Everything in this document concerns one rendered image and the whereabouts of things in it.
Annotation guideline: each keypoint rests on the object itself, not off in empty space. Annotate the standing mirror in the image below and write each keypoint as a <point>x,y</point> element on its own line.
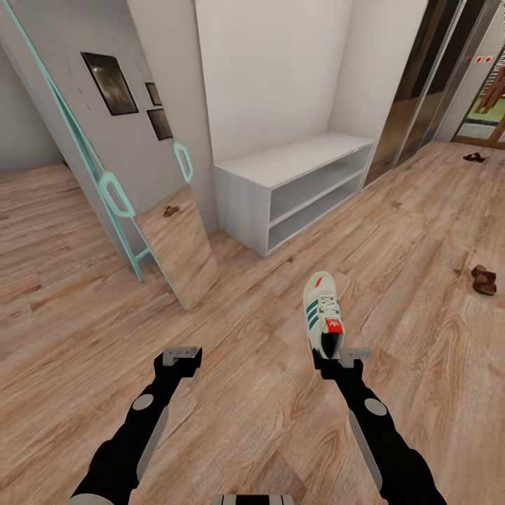
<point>92,59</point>

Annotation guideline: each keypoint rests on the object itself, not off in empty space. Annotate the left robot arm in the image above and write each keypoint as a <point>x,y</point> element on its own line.
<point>119,464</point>

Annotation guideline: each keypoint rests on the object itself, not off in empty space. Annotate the door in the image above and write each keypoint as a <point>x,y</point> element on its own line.
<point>484,123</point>

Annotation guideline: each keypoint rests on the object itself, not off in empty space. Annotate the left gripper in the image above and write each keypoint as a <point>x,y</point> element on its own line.
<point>183,367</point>

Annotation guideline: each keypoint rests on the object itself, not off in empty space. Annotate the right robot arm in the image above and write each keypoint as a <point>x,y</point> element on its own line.
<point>401,475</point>

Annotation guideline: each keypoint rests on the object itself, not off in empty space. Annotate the gym shoe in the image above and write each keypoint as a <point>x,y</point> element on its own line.
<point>325,330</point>

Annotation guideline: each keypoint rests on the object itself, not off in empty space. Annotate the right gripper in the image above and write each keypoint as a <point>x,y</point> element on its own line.
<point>332,369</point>

